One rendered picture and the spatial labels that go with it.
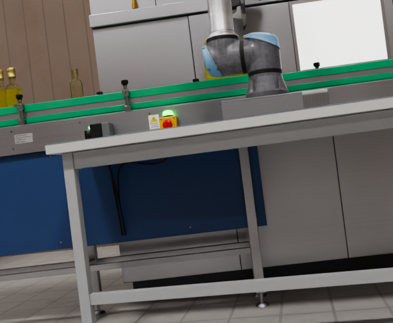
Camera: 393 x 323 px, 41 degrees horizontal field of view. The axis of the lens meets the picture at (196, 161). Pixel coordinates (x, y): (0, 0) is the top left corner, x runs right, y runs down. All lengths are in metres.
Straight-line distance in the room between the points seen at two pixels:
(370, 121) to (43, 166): 1.35
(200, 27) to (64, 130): 0.80
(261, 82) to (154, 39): 0.92
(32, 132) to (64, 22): 2.96
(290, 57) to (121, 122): 0.85
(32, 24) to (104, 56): 2.78
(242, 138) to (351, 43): 0.98
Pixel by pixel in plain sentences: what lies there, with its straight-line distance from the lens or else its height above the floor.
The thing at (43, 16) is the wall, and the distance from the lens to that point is 5.33.
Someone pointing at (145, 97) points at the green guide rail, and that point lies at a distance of 2.27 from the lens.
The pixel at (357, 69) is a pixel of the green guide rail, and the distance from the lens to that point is 2.41.
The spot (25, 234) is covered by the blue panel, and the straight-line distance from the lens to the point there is 2.41.
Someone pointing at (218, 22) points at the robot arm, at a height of 1.10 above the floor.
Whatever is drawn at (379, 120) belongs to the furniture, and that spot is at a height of 0.68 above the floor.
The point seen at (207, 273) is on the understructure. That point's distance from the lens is 2.59.
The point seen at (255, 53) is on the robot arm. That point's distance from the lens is 1.83.
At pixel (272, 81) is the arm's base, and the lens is 1.81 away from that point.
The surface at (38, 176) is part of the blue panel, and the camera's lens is 2.37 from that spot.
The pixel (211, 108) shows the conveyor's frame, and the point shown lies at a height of 0.84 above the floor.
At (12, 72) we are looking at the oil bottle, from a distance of 2.58.
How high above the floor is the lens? 0.60
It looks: 1 degrees up
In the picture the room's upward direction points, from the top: 7 degrees counter-clockwise
